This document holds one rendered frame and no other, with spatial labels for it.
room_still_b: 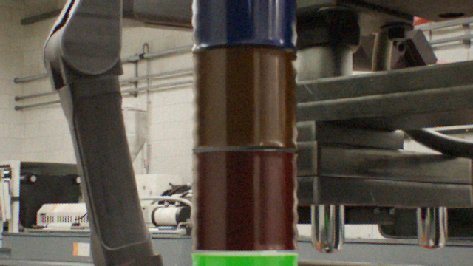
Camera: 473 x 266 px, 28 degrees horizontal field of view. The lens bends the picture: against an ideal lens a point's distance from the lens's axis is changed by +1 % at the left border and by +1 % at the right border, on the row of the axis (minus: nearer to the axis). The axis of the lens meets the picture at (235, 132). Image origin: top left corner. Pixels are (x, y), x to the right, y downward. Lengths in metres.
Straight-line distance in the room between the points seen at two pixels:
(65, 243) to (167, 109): 2.63
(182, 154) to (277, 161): 10.19
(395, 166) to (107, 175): 0.45
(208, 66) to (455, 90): 0.23
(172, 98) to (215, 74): 10.38
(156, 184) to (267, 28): 8.36
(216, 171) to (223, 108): 0.02
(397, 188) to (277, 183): 0.29
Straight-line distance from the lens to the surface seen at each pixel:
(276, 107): 0.32
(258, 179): 0.31
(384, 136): 0.63
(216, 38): 0.32
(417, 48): 1.09
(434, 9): 0.62
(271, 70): 0.32
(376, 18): 0.61
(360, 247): 6.25
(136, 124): 9.13
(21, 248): 9.37
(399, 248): 6.06
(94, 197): 0.98
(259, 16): 0.32
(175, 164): 10.58
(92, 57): 0.97
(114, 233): 0.98
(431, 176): 0.64
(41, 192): 9.73
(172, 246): 7.56
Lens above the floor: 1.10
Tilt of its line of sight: 5 degrees up
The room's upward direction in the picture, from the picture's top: straight up
